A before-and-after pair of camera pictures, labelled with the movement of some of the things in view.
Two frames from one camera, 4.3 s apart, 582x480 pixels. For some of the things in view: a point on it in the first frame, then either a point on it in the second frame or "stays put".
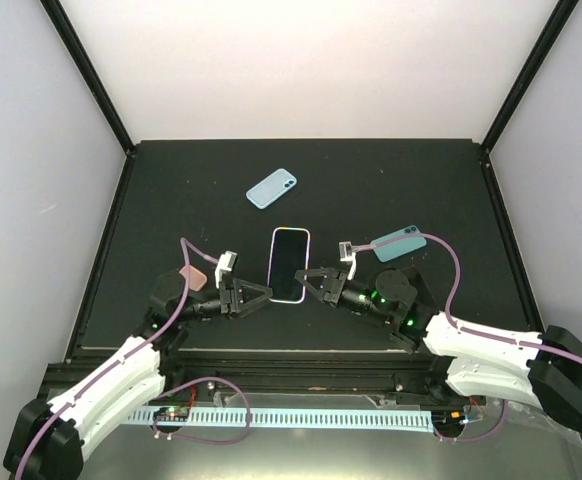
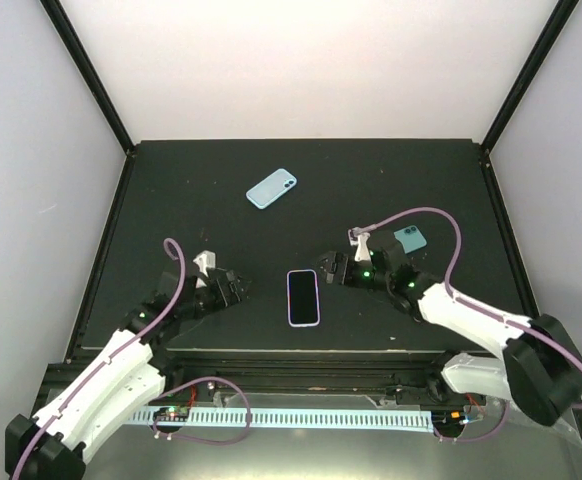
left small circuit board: (175, 413) stays put
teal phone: (395, 249) stays put
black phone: (290, 250) to (303, 297)
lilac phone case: (289, 254) to (302, 298)
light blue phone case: (276, 184) stays put
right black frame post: (530, 70) stays put
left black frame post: (72, 38) stays put
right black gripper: (331, 289) to (334, 259)
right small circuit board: (447, 419) stays put
